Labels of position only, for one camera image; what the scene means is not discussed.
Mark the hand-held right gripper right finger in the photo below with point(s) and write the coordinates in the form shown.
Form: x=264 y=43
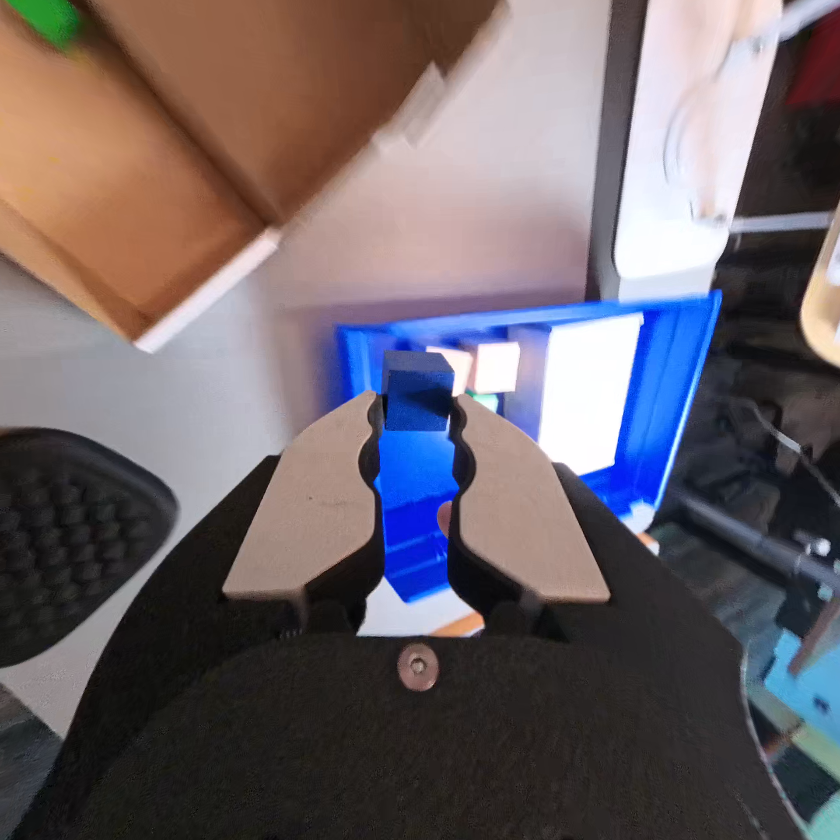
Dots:
x=525 y=518

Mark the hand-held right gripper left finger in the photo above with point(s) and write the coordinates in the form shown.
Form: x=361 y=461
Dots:
x=308 y=518

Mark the white cardboard mailer box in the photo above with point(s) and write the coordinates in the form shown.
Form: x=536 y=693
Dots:
x=584 y=394
x=197 y=98

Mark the plain wooden cube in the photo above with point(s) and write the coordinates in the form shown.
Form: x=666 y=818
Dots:
x=497 y=367

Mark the wooden cube with blue mark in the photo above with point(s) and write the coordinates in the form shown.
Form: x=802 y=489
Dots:
x=461 y=371

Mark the blue plastic bin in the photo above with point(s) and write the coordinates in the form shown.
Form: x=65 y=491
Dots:
x=669 y=407

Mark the small green wooden cube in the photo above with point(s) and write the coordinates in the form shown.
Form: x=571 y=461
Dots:
x=52 y=19

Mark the grey desk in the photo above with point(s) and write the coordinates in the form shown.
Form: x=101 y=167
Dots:
x=459 y=216

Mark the person's right hand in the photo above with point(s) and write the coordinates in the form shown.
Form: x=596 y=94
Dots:
x=445 y=520

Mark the black chair armrest pad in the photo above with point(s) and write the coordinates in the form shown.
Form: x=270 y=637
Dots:
x=65 y=544

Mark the wooden board document stand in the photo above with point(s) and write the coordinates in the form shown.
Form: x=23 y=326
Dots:
x=682 y=164

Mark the red backpack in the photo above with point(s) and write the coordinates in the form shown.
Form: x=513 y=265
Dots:
x=817 y=65

